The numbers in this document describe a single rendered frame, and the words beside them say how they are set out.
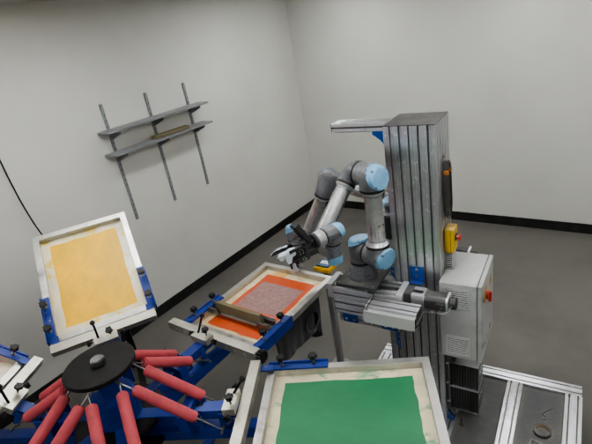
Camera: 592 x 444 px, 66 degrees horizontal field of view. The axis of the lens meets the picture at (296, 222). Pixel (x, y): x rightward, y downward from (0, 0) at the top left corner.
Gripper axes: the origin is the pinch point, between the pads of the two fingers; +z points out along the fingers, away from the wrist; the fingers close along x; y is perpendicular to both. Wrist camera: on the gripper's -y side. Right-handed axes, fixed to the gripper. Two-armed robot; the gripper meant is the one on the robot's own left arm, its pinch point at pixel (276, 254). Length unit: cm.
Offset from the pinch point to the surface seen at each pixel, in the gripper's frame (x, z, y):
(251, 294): 100, -24, 59
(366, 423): -27, -6, 76
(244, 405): 10, 30, 63
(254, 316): 64, -8, 55
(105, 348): 55, 70, 28
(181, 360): 52, 41, 51
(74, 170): 266, 30, -40
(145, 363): 45, 58, 40
